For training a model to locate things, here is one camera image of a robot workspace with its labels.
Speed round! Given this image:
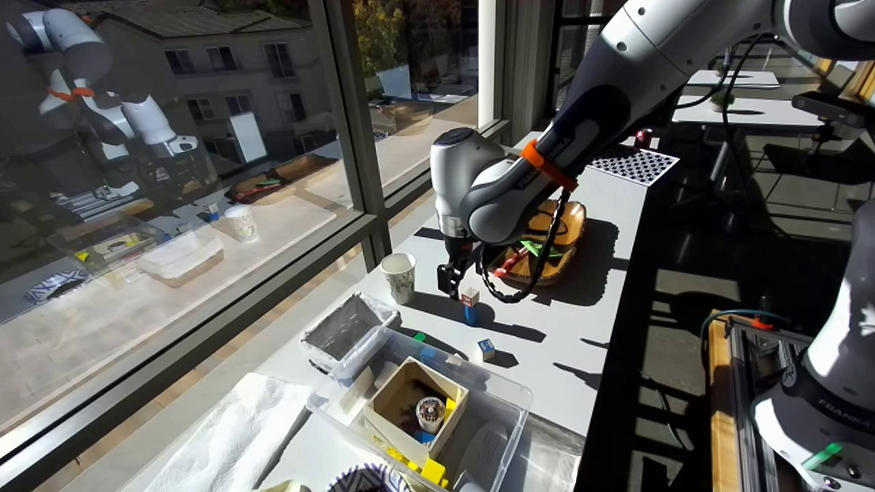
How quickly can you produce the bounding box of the clear plastic container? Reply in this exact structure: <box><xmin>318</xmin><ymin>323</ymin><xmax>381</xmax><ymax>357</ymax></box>
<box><xmin>325</xmin><ymin>325</ymin><xmax>537</xmax><ymax>492</ymax></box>

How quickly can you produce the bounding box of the small wooden box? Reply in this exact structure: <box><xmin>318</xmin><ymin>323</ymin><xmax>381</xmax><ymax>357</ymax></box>
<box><xmin>355</xmin><ymin>355</ymin><xmax>471</xmax><ymax>459</ymax></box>

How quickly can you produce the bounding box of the blue cylinder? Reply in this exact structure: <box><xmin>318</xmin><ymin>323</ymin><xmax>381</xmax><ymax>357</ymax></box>
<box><xmin>460</xmin><ymin>301</ymin><xmax>489</xmax><ymax>329</ymax></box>

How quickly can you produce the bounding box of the orange strap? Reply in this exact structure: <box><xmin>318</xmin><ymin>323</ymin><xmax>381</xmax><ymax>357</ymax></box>
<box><xmin>517</xmin><ymin>137</ymin><xmax>579</xmax><ymax>193</ymax></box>

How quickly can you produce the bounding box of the checkered calibration board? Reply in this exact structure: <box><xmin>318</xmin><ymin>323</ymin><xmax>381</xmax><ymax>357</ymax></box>
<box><xmin>593</xmin><ymin>146</ymin><xmax>684</xmax><ymax>187</ymax></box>

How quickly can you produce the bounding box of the white paper cup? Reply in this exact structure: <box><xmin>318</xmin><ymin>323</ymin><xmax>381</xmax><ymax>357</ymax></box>
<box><xmin>377</xmin><ymin>247</ymin><xmax>422</xmax><ymax>308</ymax></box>

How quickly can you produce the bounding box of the gray square tray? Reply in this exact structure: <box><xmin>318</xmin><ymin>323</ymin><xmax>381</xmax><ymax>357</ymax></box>
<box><xmin>297</xmin><ymin>290</ymin><xmax>401</xmax><ymax>373</ymax></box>

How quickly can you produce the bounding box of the large bark-edged wooden bowl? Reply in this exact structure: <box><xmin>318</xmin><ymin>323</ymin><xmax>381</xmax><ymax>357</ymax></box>
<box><xmin>489</xmin><ymin>197</ymin><xmax>591</xmax><ymax>291</ymax></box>

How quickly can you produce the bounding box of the blue white patterned bowl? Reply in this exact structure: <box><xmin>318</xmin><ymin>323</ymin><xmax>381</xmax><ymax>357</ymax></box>
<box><xmin>325</xmin><ymin>459</ymin><xmax>419</xmax><ymax>492</ymax></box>

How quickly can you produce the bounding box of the green clip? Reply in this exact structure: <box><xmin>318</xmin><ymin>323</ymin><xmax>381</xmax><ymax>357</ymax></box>
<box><xmin>517</xmin><ymin>234</ymin><xmax>552</xmax><ymax>260</ymax></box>

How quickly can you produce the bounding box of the white background table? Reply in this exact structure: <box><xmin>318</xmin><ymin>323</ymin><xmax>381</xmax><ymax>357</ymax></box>
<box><xmin>669</xmin><ymin>64</ymin><xmax>829</xmax><ymax>130</ymax></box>

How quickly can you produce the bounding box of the red stick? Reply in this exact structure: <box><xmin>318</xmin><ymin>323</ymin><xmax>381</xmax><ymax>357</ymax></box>
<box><xmin>491</xmin><ymin>253</ymin><xmax>527</xmax><ymax>278</ymax></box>

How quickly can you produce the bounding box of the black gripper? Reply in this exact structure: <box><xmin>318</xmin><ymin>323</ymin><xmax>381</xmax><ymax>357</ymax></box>
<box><xmin>434</xmin><ymin>231</ymin><xmax>487</xmax><ymax>308</ymax></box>

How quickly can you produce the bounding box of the wooden-edged stand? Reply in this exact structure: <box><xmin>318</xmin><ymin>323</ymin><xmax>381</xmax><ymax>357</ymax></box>
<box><xmin>703</xmin><ymin>306</ymin><xmax>765</xmax><ymax>492</ymax></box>

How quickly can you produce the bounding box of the window frame post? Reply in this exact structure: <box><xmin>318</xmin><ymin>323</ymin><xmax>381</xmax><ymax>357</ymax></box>
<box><xmin>307</xmin><ymin>0</ymin><xmax>397</xmax><ymax>268</ymax></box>

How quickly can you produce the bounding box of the clear plastic bag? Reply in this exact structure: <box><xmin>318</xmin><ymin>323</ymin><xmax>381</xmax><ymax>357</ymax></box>
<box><xmin>141</xmin><ymin>369</ymin><xmax>314</xmax><ymax>492</ymax></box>

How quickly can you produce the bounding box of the small round can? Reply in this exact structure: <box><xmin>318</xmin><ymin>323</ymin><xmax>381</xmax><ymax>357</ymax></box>
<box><xmin>413</xmin><ymin>391</ymin><xmax>449</xmax><ymax>433</ymax></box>

